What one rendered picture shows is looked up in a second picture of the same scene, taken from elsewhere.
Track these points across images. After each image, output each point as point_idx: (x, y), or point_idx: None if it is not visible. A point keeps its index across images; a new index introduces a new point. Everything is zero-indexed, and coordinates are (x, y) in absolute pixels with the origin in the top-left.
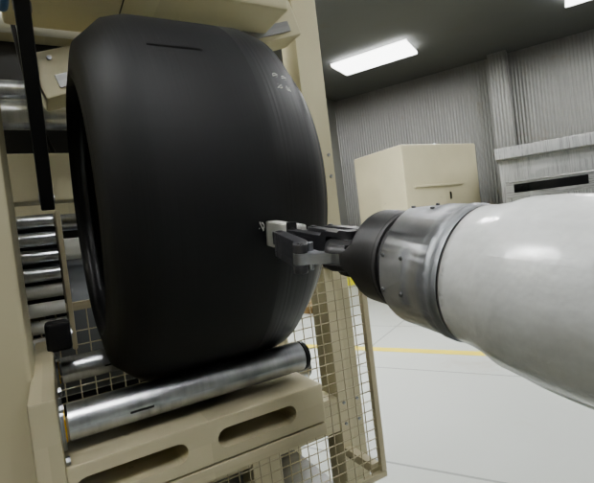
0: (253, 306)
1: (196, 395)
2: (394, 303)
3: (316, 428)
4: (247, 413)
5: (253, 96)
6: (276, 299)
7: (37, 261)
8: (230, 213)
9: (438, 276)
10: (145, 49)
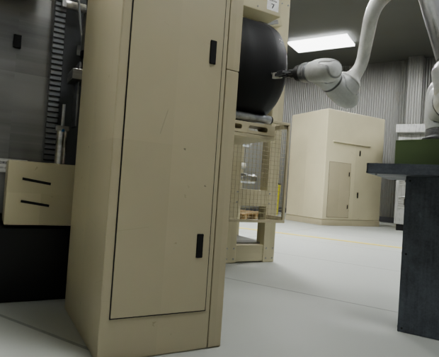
0: (264, 94)
1: (244, 116)
2: (298, 75)
3: (272, 137)
4: (255, 124)
5: (275, 43)
6: (270, 94)
7: None
8: (265, 68)
9: (304, 68)
10: (253, 28)
